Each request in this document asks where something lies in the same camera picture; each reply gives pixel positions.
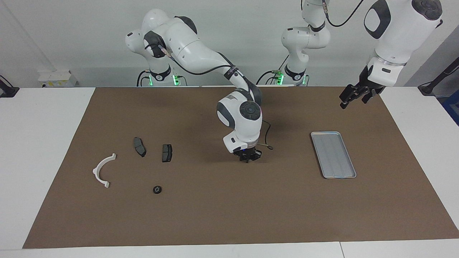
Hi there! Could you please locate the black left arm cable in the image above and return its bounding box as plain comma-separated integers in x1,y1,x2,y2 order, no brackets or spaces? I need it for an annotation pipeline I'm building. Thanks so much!
322,0,365,28

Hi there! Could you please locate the black clamp stand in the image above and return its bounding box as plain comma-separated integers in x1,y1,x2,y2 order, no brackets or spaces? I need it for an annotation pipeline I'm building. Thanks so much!
0,75,19,98
418,57,459,96

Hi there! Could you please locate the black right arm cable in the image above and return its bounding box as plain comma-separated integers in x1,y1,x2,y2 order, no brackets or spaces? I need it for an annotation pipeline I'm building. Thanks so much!
143,34,274,151

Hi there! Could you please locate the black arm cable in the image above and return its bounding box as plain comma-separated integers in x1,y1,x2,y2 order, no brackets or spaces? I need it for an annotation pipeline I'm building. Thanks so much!
143,34,274,151
322,0,365,28

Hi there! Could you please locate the blue storage bin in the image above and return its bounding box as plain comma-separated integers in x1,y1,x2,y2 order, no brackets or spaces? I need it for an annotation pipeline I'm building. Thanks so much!
442,91,459,126

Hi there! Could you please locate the silver metal tray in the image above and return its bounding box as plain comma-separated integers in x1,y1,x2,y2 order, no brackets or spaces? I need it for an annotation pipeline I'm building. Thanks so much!
311,131,357,179

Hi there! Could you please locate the black base cable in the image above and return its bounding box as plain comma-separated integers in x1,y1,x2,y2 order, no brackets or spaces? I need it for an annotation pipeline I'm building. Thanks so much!
136,69,152,87
256,54,289,85

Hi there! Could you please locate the brown table mat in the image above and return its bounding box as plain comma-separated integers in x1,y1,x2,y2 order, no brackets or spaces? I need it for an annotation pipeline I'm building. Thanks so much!
22,86,459,249

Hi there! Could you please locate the white power strip box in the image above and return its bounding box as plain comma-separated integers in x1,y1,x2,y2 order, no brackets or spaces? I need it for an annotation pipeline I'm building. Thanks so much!
38,70,77,89

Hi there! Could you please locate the white curved plastic bracket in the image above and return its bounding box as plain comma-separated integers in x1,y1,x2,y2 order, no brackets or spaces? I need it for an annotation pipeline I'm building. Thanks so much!
93,153,117,188

